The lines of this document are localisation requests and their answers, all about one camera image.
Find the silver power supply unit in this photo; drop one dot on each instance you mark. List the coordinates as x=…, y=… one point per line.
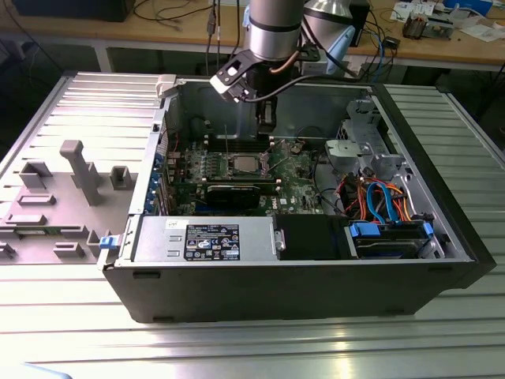
x=158, y=237

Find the wooden desk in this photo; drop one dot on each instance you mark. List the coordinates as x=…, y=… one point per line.
x=177, y=31

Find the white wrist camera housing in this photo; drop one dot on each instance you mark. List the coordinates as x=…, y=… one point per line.
x=221, y=85

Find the black RAM slot white clips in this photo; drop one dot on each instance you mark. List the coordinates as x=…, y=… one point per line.
x=236, y=147
x=236, y=139

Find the green RAM stick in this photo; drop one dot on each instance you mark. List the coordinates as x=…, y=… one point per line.
x=35, y=233

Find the white papers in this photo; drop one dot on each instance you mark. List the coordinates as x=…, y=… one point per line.
x=485, y=31

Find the small black box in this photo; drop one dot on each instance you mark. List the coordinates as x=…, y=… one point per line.
x=392, y=41

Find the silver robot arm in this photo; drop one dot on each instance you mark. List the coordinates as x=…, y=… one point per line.
x=272, y=35

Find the gray parts rack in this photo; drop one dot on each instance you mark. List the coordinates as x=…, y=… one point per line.
x=84, y=177

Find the small electronic assembly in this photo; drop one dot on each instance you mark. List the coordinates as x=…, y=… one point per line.
x=414, y=25

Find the hard disk blue carrier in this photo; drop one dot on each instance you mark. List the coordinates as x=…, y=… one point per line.
x=386, y=246

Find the silver drive cage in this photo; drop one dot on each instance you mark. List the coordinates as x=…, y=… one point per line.
x=347, y=152

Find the black graphics card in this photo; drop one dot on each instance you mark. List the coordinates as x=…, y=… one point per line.
x=233, y=195

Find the blue case latch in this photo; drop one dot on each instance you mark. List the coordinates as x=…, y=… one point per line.
x=108, y=242

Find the black and gray PC case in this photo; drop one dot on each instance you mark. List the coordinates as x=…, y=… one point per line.
x=276, y=292

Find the black plastic shroud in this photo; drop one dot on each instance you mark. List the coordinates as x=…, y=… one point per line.
x=307, y=237

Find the black monitor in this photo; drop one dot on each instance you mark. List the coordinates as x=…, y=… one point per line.
x=71, y=10

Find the tall black device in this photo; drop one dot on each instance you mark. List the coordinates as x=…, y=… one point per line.
x=360, y=23

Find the silver CPU green substrate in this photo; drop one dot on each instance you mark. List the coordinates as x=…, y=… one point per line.
x=246, y=163

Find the pale gray case latch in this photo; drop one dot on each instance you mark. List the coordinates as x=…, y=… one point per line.
x=165, y=85

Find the green motherboard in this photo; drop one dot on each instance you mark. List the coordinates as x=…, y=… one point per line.
x=294, y=185

